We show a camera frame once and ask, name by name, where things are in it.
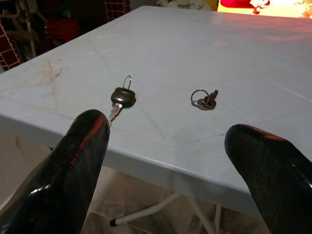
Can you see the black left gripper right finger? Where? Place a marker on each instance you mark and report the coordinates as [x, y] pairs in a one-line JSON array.
[[275, 175]]

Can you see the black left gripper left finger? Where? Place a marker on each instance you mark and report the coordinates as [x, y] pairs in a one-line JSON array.
[[68, 170]]

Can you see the white table leg tube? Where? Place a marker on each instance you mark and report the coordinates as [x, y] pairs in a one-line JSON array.
[[200, 214]]

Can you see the white tube with black tip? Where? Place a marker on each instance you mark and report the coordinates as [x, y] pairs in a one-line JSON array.
[[146, 209]]

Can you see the red plastic stool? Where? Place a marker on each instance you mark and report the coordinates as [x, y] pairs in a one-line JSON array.
[[63, 31]]

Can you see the light blue plastic table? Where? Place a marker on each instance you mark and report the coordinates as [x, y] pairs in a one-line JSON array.
[[170, 61]]

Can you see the bright television screen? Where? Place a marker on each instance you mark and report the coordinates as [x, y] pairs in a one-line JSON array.
[[280, 11]]

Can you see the yellow cushion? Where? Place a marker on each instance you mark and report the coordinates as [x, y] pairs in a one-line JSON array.
[[210, 5]]

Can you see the dinosaur print pillow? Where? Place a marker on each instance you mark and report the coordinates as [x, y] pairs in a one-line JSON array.
[[180, 4]]

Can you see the pale chair frame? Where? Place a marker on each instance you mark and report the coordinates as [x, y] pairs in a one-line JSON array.
[[31, 36]]

